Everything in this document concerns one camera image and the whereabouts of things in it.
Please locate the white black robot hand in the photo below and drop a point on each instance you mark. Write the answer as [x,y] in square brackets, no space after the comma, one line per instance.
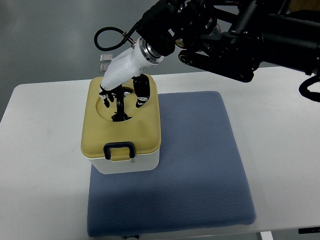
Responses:
[127,65]

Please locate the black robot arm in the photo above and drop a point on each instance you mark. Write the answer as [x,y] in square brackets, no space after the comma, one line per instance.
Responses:
[230,38]

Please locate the white storage box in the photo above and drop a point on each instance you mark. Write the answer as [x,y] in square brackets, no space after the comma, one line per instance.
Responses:
[140,163]

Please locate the lower metal floor plate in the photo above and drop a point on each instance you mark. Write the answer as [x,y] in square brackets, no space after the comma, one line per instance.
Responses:
[104,67]

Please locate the metal floor plate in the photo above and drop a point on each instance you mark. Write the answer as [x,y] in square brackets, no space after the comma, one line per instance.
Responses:
[106,57]
[104,67]

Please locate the upper metal floor plate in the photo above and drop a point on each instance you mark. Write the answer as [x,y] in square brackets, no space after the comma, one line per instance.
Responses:
[106,57]

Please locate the blue padded mat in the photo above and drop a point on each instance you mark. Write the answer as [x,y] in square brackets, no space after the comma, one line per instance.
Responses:
[200,181]

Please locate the white table leg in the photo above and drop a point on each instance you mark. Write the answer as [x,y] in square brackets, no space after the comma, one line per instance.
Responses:
[266,235]

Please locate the black table control panel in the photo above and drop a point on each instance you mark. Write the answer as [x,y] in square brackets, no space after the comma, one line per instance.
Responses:
[309,230]

